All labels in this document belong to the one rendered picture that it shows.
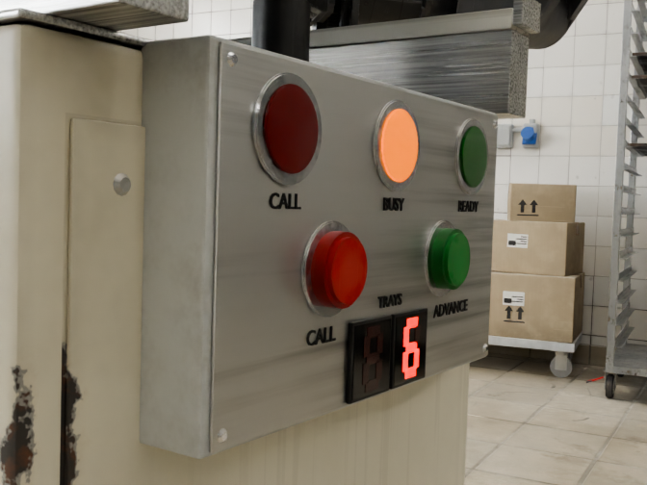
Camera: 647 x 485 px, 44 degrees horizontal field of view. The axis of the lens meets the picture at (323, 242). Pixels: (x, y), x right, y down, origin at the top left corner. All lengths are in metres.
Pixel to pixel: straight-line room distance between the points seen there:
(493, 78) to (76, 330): 0.30
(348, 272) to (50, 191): 0.12
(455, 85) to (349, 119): 0.18
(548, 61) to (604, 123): 0.43
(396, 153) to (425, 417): 0.18
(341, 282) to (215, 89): 0.09
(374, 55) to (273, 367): 0.28
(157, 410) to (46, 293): 0.06
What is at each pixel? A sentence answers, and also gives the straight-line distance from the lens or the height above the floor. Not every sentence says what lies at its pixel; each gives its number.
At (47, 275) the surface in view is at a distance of 0.26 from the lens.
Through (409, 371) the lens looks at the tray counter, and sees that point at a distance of 0.38.
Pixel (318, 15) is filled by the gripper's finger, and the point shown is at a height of 0.94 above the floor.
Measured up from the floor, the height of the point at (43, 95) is 0.82.
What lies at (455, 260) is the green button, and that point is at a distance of 0.40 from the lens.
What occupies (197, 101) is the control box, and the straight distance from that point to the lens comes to 0.27.
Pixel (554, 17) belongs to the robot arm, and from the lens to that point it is 0.68.
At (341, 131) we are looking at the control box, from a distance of 0.32.
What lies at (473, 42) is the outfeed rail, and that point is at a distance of 0.50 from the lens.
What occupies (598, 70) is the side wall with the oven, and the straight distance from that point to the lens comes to 4.34.
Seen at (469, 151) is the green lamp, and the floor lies 0.81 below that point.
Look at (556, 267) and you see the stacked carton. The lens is 3.91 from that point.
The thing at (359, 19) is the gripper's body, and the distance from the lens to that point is 0.69.
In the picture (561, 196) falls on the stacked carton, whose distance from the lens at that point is 3.97.
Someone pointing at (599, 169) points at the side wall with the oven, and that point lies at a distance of 4.28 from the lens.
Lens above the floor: 0.79
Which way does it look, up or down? 3 degrees down
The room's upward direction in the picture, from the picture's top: 2 degrees clockwise
